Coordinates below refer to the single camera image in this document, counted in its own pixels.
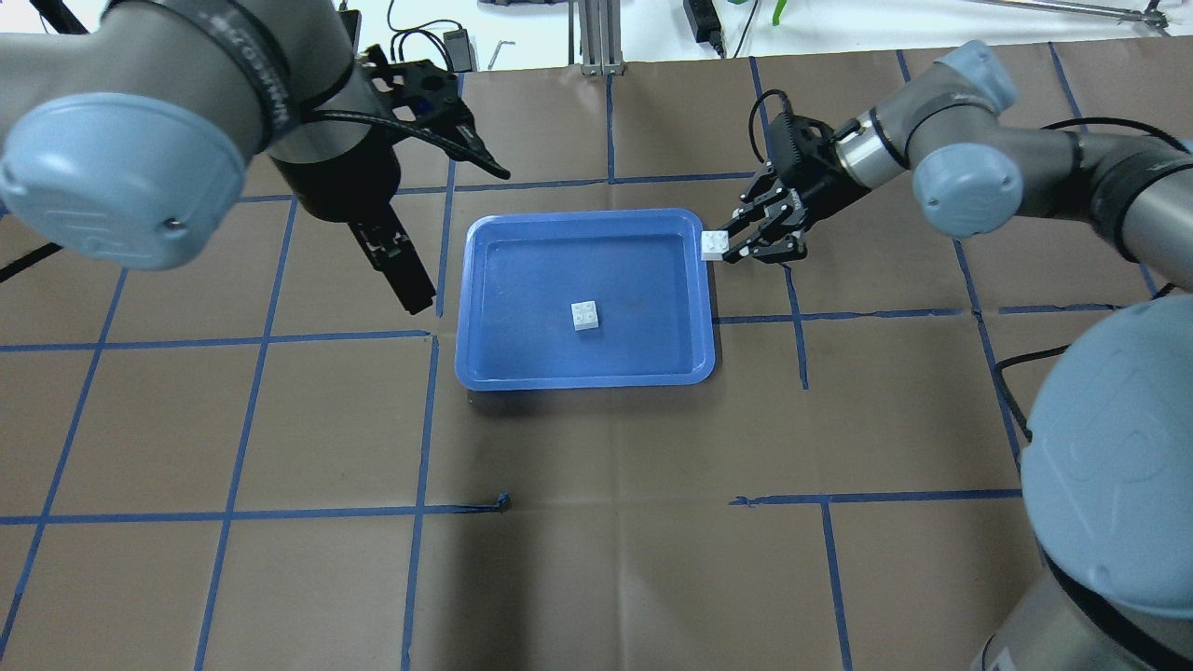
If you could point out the blue plastic tray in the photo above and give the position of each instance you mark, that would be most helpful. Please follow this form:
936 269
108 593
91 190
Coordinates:
642 267

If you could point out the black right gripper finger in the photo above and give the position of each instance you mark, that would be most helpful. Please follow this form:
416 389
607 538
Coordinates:
771 242
767 215

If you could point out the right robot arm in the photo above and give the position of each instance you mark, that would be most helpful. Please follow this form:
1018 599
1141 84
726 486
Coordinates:
1103 418

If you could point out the black power adapter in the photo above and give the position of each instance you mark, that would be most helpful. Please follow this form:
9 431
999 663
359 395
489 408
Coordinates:
704 22

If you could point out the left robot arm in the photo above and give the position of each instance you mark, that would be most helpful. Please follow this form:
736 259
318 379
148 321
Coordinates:
131 144

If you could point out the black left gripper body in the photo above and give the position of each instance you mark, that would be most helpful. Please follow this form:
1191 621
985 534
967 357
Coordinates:
343 187

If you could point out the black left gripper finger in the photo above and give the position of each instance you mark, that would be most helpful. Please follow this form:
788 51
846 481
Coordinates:
459 139
391 252

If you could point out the white block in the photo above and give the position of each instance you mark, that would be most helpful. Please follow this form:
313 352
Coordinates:
584 315
714 244

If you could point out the aluminium frame post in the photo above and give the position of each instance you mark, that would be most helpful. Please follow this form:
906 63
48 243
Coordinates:
600 24

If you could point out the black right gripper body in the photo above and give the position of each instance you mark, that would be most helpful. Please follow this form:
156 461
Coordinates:
824 187

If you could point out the green handled reach grabber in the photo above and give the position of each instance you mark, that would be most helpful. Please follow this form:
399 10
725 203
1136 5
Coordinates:
1149 21

